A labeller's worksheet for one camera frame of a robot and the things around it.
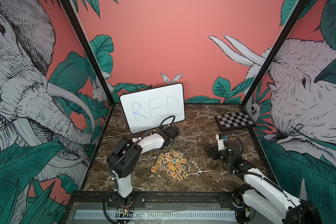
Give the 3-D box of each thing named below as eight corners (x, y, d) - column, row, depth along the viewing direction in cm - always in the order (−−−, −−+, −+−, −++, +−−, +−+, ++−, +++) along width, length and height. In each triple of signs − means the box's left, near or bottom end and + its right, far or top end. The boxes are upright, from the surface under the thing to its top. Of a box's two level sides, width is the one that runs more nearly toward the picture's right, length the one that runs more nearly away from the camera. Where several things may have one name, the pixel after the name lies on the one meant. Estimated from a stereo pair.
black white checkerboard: (221, 131, 105) (222, 129, 103) (214, 117, 114) (214, 114, 112) (253, 125, 109) (255, 123, 107) (244, 112, 118) (245, 110, 115)
